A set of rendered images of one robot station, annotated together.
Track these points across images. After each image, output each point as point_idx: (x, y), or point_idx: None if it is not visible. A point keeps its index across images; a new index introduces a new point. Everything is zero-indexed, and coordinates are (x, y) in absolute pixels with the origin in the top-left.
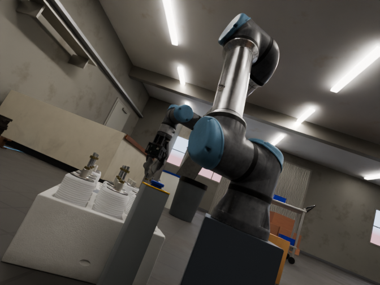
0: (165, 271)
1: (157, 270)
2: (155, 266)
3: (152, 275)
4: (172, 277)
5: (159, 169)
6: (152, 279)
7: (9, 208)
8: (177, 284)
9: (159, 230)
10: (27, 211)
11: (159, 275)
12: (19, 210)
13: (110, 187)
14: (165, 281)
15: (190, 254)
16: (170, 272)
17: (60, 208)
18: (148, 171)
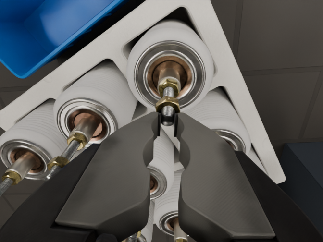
0: (287, 13)
1: (267, 30)
2: (261, 11)
3: (259, 63)
4: (302, 25)
5: (245, 156)
6: (262, 78)
7: (0, 96)
8: (312, 44)
9: (273, 161)
10: (4, 75)
11: (273, 46)
12: (1, 85)
13: (166, 227)
14: (285, 62)
15: (322, 218)
16: (300, 4)
17: None
18: (153, 130)
